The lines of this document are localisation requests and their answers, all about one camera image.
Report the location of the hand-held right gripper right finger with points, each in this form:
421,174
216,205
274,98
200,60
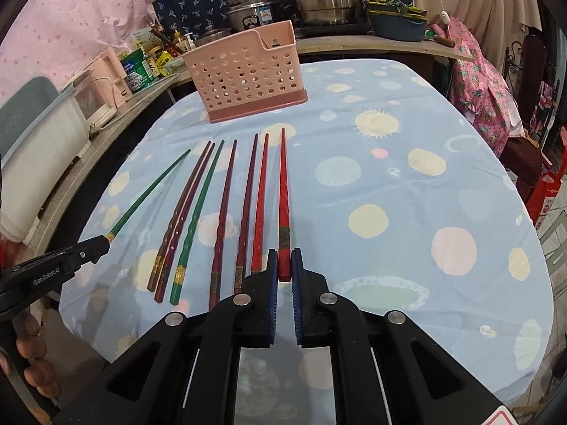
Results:
296,301

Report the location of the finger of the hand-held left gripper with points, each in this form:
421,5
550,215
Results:
91,248

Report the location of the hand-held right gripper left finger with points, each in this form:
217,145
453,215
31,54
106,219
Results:
273,301

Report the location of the green chopstick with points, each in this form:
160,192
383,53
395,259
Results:
128,218
177,290

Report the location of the maroon chopstick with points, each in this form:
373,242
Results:
241,256
161,290
153,276
215,283

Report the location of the red chopstick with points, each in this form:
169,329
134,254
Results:
283,212
258,248

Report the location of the pink perforated utensil holder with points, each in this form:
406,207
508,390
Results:
248,75

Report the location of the person's left hand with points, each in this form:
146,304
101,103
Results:
33,345

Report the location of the white storage box blue lid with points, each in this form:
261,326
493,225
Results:
40,141

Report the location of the blue dotted tablecloth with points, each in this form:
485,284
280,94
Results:
398,195

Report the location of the white clear-jar appliance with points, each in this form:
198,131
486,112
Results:
91,97

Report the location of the green and white canister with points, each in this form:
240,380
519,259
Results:
137,73

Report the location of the yellow packet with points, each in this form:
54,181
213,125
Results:
163,62

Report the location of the clear food container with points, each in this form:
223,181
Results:
173,65

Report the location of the pink floral cloth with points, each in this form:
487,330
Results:
75,13

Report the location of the small pot with glass lid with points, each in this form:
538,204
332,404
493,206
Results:
212,36

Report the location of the red box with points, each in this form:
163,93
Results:
547,199

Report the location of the black induction cooktop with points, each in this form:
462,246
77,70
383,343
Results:
350,30

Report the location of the pink floral bag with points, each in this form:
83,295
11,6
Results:
478,88

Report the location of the steel rice cooker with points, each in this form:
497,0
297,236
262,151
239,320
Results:
252,11

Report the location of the blue basin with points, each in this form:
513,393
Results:
396,26

